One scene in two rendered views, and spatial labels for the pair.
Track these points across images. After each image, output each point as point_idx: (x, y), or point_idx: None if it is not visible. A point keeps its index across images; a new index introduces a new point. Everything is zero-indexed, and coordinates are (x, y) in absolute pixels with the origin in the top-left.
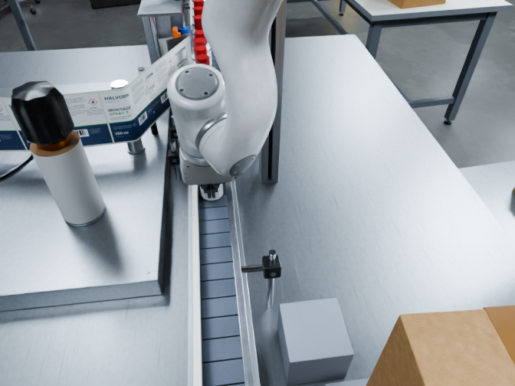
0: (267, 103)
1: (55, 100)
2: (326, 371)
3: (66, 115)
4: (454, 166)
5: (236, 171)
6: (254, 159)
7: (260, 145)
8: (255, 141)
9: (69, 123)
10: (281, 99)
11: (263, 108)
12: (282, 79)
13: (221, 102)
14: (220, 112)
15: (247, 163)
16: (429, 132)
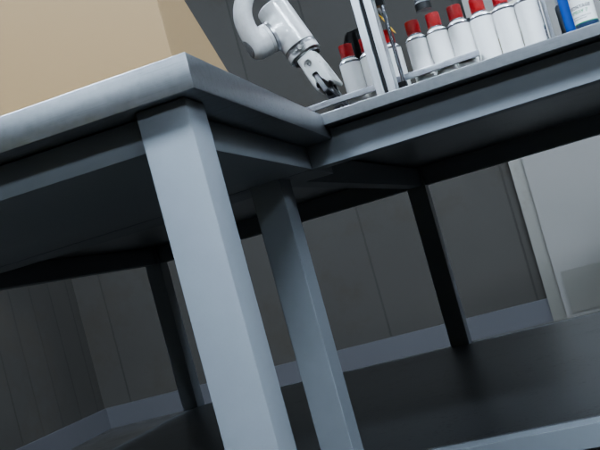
0: (235, 8)
1: (350, 37)
2: None
3: (356, 47)
4: (325, 112)
5: (248, 53)
6: (251, 47)
7: (242, 35)
8: (237, 30)
9: (358, 54)
10: (358, 28)
11: (234, 11)
12: (353, 8)
13: (261, 14)
14: (263, 20)
15: (246, 47)
16: (414, 83)
